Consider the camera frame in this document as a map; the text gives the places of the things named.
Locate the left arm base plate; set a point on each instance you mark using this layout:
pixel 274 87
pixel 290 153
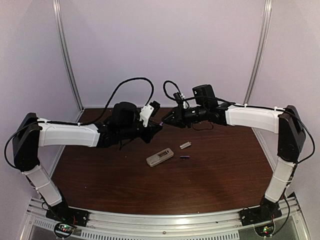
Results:
pixel 75 217

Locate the right aluminium frame post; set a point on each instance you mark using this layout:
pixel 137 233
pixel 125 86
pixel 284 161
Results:
pixel 264 31

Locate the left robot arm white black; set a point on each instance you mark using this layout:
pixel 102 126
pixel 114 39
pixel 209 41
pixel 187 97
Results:
pixel 126 123

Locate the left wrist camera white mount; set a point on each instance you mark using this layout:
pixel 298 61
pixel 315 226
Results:
pixel 147 111

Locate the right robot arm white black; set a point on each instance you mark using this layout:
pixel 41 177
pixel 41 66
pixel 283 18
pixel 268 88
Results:
pixel 284 122

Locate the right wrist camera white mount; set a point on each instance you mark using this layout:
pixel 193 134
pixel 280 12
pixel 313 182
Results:
pixel 180 100

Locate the grey remote control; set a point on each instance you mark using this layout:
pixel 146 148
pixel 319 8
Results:
pixel 159 157

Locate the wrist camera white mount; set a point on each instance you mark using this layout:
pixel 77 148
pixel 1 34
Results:
pixel 147 111
pixel 180 100

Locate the left aluminium frame post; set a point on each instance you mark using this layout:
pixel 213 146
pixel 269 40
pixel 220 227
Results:
pixel 57 11

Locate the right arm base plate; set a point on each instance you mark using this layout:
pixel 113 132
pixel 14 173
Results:
pixel 257 215

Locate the front aluminium rail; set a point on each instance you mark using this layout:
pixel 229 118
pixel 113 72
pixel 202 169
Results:
pixel 221 225

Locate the aluminium frame post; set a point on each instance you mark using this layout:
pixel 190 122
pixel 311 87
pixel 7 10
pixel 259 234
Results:
pixel 264 31
pixel 57 11

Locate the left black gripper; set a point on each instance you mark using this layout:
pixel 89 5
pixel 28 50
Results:
pixel 152 129

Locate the grey battery cover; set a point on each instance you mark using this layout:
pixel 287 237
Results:
pixel 185 145

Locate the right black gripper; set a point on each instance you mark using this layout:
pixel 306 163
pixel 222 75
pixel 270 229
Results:
pixel 178 117

